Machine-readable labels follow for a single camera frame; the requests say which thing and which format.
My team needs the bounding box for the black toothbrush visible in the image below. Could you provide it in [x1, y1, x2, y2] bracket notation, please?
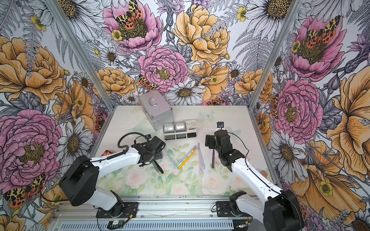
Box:
[152, 160, 164, 174]

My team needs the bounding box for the light blue toothbrush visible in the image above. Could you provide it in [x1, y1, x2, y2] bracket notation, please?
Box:
[165, 149, 179, 170]

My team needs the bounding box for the yellow toothbrush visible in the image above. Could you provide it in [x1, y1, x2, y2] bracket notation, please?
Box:
[178, 148, 197, 170]

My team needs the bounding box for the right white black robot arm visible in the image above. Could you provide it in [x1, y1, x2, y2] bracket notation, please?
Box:
[205, 130, 305, 231]

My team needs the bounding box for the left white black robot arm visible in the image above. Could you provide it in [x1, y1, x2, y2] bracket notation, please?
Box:
[59, 136, 166, 218]

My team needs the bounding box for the purple toothbrush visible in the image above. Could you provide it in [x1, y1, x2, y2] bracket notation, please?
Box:
[211, 149, 215, 169]

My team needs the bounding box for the pale blue toothbrush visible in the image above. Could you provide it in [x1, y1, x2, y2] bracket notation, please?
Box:
[198, 143, 205, 170]

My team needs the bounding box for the cream toothbrush holder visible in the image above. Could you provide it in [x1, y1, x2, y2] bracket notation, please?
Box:
[162, 120, 198, 141]

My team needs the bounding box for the silver pink metal case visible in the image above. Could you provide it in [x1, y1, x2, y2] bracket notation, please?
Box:
[139, 90, 174, 131]

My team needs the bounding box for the red white small box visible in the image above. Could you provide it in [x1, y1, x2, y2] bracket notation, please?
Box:
[101, 150, 113, 157]

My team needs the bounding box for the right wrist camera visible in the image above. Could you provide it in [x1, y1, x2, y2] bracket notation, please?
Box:
[216, 122, 225, 130]

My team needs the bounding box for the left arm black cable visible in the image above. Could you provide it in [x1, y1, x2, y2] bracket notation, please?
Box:
[117, 132, 151, 158]

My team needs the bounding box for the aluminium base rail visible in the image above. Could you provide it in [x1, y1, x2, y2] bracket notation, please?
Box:
[49, 196, 265, 231]

